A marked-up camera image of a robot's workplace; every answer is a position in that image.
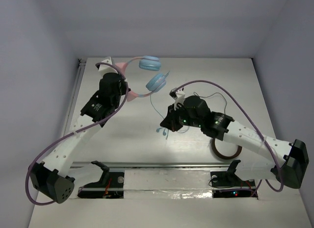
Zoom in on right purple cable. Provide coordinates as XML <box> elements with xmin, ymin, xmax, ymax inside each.
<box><xmin>178</xmin><ymin>79</ymin><xmax>285</xmax><ymax>193</ymax></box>

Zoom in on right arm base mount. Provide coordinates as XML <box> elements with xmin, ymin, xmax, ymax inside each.
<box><xmin>208</xmin><ymin>159</ymin><xmax>262</xmax><ymax>199</ymax></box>

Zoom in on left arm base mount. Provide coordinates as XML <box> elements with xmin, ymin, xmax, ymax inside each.
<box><xmin>77</xmin><ymin>161</ymin><xmax>125</xmax><ymax>199</ymax></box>

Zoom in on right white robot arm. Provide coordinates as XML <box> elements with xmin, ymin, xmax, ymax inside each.
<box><xmin>160</xmin><ymin>96</ymin><xmax>309</xmax><ymax>189</ymax></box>

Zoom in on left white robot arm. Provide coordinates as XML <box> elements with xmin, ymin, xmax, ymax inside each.
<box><xmin>25</xmin><ymin>72</ymin><xmax>129</xmax><ymax>206</ymax></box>

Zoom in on thin black audio cable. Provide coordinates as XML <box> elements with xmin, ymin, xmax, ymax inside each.
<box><xmin>181</xmin><ymin>87</ymin><xmax>228</xmax><ymax>116</ymax></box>

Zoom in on white foam front board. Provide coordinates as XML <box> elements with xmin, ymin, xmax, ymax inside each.
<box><xmin>26</xmin><ymin>166</ymin><xmax>314</xmax><ymax>228</ymax></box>

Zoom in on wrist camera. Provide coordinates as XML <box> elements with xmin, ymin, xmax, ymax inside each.
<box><xmin>98</xmin><ymin>56</ymin><xmax>116</xmax><ymax>76</ymax></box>
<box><xmin>169</xmin><ymin>87</ymin><xmax>185</xmax><ymax>110</ymax></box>

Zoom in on pink blue cat-ear headphones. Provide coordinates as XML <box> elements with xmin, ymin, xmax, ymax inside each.
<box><xmin>115</xmin><ymin>56</ymin><xmax>169</xmax><ymax>101</ymax></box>

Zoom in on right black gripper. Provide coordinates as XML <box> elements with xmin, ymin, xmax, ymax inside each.
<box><xmin>160</xmin><ymin>102</ymin><xmax>202</xmax><ymax>132</ymax></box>

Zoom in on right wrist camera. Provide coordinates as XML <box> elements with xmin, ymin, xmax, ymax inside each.
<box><xmin>169</xmin><ymin>87</ymin><xmax>185</xmax><ymax>110</ymax></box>

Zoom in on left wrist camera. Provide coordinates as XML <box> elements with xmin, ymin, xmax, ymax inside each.
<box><xmin>98</xmin><ymin>56</ymin><xmax>116</xmax><ymax>76</ymax></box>

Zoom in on brown silver headphones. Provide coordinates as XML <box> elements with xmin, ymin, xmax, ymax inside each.
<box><xmin>210</xmin><ymin>139</ymin><xmax>242</xmax><ymax>160</ymax></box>

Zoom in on light blue headphone cable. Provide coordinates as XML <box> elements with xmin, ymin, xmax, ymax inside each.
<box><xmin>149</xmin><ymin>70</ymin><xmax>189</xmax><ymax>140</ymax></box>

